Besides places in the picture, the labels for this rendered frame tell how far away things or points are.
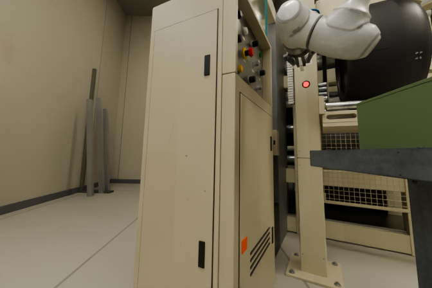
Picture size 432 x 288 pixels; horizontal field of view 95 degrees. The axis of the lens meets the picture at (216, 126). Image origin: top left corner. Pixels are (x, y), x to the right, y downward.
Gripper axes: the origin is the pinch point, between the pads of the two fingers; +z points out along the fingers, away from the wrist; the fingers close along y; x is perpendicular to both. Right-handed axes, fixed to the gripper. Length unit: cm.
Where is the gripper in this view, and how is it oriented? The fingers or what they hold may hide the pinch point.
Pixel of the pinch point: (301, 65)
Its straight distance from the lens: 106.8
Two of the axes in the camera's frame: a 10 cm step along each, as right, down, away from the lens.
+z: 4.7, 1.3, 8.7
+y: -8.8, 0.4, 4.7
